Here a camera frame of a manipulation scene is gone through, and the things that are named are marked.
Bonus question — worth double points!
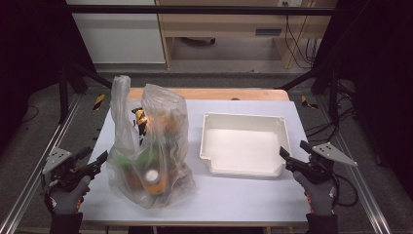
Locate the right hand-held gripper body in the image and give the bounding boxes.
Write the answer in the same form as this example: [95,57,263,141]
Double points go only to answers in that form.
[285,141,358,185]

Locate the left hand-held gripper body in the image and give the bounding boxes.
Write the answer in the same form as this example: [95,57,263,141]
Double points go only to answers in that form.
[42,147,95,193]

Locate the green seaweed snack packet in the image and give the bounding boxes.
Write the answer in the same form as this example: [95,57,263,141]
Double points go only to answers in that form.
[113,152,160,169]

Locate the white plastic tray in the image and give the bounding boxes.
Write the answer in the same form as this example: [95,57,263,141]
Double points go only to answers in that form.
[199,111,292,179]

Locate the black yellow snack bag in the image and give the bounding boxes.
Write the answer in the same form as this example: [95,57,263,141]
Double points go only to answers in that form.
[131,106,149,146]

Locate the brown leather strap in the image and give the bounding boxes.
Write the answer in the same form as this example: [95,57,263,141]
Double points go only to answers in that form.
[155,110,183,144]

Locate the clear plastic bag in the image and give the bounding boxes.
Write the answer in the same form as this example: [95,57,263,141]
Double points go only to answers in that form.
[106,75,198,210]

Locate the person's right hand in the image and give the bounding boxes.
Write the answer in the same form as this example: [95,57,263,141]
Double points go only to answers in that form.
[292,171,339,216]

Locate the person's left hand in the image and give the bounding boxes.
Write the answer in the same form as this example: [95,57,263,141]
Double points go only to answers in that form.
[48,175,92,216]

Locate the yellow black tape piece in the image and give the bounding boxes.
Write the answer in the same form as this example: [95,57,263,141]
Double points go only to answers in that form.
[300,95,319,110]
[92,94,107,112]

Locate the black curtain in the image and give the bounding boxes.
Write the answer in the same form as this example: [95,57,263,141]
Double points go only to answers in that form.
[311,0,413,198]
[0,0,96,154]

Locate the white cabinet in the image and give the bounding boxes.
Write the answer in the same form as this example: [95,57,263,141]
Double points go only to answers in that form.
[66,0,167,65]

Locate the light wooden desk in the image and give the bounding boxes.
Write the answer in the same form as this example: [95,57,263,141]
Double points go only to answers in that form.
[155,0,339,70]

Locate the aluminium rail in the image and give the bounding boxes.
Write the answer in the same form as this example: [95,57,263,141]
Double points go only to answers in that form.
[316,96,393,234]
[0,94,84,234]

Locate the black floor cables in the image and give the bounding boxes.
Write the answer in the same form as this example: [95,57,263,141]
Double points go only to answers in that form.
[305,81,358,144]

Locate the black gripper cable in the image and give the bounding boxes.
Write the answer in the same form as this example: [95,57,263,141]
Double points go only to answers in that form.
[331,173,360,208]

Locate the black frame strut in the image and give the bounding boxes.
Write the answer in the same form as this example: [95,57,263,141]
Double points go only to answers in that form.
[57,62,113,125]
[275,64,341,125]

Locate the black desk cables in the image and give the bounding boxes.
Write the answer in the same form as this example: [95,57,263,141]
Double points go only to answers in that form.
[283,14,320,70]

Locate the black horizontal frame bar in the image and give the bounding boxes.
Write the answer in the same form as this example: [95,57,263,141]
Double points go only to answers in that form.
[66,4,337,17]

